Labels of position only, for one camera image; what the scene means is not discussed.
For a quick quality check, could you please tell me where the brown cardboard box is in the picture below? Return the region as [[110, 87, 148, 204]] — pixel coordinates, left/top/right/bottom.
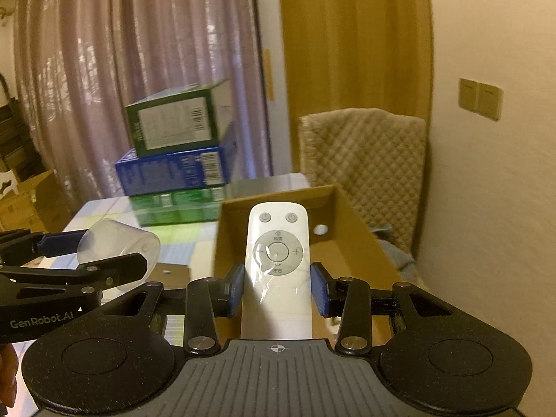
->
[[213, 185, 404, 345]]

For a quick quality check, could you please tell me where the white remote control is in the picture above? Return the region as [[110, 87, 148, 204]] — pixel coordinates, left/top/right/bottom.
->
[[240, 202, 314, 340]]

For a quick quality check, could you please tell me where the quilted beige chair cover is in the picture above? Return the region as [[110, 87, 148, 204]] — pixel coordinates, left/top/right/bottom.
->
[[300, 111, 428, 253]]

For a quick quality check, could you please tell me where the dark green carton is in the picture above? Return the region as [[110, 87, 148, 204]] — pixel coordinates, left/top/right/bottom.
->
[[125, 79, 232, 157]]

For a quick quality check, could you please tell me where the grey cloth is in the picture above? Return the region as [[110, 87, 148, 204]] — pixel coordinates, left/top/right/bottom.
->
[[374, 223, 418, 279]]

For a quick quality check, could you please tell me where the wooden wall strip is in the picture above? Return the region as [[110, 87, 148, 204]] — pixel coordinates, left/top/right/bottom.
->
[[263, 48, 275, 101]]

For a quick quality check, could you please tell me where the large brown shipping carton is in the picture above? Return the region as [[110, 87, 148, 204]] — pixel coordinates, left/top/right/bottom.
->
[[0, 169, 72, 232]]

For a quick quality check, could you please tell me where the beige wall socket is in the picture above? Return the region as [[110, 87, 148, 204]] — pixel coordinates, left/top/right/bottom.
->
[[478, 82, 503, 121], [459, 78, 480, 111]]

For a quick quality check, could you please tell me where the green shrink-wrapped carton pack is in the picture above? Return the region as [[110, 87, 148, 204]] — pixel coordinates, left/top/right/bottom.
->
[[130, 186, 227, 227]]

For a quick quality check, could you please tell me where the wooden door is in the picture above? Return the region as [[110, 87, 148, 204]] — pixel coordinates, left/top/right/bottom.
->
[[278, 0, 435, 177]]

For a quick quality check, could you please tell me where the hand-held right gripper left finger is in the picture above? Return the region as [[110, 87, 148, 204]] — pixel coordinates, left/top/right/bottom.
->
[[102, 264, 246, 355]]

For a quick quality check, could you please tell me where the blue carton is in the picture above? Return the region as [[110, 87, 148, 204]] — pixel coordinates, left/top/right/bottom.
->
[[115, 122, 238, 197]]

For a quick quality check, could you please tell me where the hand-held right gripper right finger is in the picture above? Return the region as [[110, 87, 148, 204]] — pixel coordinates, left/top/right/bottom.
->
[[310, 263, 455, 355]]

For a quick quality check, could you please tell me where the pink patterned curtain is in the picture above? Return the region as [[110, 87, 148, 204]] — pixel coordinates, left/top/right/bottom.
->
[[13, 0, 272, 201]]

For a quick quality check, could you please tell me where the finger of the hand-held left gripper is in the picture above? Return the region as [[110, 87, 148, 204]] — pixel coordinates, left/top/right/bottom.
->
[[0, 253, 149, 296], [0, 229, 90, 265]]

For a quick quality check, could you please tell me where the clear plastic cup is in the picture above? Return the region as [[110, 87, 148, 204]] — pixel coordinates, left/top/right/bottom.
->
[[77, 221, 161, 294]]

